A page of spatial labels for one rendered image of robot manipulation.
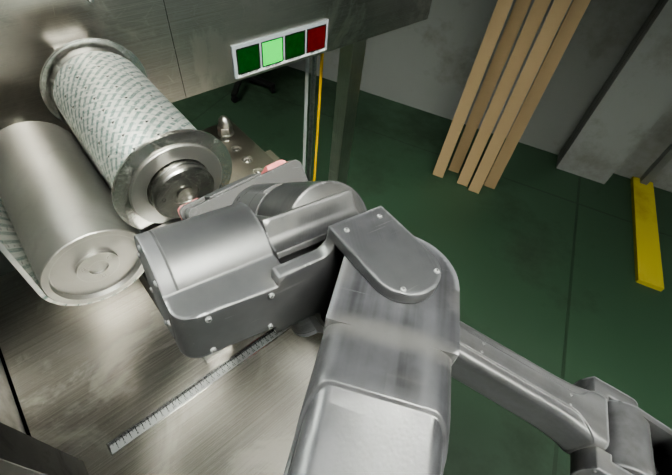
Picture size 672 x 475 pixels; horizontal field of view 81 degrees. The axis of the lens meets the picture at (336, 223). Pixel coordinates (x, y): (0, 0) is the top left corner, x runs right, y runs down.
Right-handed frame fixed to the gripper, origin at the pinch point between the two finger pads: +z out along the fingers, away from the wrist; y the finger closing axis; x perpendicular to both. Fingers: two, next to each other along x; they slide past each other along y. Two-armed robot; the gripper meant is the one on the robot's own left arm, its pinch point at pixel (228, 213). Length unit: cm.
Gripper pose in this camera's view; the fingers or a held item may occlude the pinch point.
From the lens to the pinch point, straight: 41.1
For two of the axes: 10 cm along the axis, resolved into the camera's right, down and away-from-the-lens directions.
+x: -3.5, -8.9, -3.0
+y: 7.6, -4.6, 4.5
